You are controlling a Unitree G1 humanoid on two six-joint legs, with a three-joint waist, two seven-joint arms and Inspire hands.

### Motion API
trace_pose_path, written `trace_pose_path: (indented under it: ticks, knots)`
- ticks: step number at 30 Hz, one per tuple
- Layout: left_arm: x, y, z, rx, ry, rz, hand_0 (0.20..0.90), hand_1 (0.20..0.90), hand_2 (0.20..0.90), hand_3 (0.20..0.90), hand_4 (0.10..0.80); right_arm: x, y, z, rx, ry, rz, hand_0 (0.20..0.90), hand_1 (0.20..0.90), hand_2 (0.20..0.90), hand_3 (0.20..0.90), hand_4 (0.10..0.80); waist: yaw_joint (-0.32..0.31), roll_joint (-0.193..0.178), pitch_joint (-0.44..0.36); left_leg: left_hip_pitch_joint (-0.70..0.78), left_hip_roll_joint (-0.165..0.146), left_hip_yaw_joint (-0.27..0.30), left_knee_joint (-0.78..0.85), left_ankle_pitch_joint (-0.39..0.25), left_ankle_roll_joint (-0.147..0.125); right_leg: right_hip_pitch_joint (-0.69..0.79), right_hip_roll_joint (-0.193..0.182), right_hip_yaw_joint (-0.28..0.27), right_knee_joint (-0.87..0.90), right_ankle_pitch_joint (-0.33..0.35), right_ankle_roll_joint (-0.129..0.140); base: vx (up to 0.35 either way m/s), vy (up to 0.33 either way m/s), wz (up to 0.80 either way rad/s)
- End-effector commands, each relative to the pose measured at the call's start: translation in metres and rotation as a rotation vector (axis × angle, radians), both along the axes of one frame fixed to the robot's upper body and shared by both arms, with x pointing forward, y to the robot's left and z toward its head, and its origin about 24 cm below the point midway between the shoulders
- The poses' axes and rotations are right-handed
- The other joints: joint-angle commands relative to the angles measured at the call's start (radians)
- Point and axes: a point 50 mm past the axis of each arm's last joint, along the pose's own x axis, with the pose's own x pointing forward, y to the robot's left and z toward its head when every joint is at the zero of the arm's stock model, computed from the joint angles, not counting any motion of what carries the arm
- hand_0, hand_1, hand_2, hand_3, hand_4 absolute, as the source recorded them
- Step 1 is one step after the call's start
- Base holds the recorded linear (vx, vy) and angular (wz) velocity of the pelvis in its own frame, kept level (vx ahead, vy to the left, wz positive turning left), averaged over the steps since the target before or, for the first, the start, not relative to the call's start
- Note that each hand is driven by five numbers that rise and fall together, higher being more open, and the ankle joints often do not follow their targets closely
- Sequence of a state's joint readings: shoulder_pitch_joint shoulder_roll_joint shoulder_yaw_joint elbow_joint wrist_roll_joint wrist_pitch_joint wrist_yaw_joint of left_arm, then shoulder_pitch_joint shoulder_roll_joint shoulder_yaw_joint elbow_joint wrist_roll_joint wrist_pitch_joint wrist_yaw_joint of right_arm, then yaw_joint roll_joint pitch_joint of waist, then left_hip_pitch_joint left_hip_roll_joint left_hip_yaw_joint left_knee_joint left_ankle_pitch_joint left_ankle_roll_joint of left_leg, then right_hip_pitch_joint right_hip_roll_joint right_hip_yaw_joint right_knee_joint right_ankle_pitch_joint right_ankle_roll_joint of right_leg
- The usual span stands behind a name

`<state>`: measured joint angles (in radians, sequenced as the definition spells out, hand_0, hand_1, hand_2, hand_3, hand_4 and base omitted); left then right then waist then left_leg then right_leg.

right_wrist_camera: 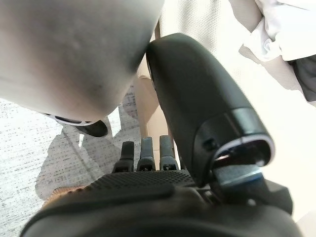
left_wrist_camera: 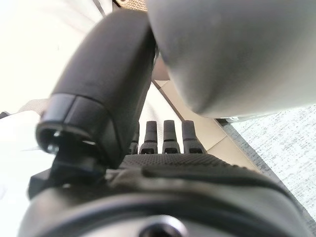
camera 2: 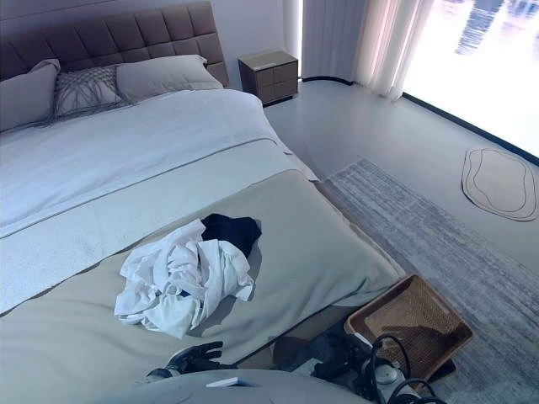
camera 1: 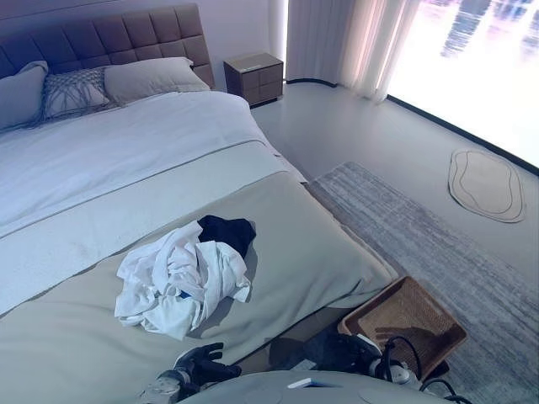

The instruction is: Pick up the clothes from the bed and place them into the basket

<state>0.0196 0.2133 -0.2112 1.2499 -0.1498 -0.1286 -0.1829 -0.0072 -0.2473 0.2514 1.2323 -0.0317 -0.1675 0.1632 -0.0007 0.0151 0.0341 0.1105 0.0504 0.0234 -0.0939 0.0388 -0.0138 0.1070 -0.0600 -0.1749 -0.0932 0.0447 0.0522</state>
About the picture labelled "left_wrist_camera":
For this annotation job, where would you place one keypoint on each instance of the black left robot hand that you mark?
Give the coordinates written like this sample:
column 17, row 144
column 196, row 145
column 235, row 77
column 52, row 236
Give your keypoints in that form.
column 103, row 74

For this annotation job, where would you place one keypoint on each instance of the silver left robot leg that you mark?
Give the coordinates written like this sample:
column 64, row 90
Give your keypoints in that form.
column 222, row 49

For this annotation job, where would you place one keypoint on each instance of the grey area rug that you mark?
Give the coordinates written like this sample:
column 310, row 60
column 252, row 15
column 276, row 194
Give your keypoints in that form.
column 284, row 148

